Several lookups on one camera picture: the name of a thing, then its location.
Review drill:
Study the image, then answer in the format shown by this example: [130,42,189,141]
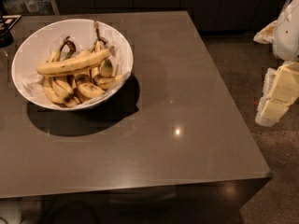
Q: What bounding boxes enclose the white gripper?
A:
[253,0,299,127]

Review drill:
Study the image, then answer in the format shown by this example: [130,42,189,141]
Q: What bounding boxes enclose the long top banana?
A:
[36,46,114,77]

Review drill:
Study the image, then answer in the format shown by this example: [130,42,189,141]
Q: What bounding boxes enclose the white paper bowl liner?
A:
[12,42,133,110]

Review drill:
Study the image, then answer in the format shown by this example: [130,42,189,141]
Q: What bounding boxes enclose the white bowl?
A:
[11,18,135,112]

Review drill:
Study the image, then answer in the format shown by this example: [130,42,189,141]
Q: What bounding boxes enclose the banana bunch in bowl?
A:
[37,21,123,108]

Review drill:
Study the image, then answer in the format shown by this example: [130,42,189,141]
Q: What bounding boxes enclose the bottles on background shelf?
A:
[0,0,55,15]

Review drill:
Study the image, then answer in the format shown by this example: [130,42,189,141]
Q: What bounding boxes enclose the black object at left edge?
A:
[0,15,21,48]

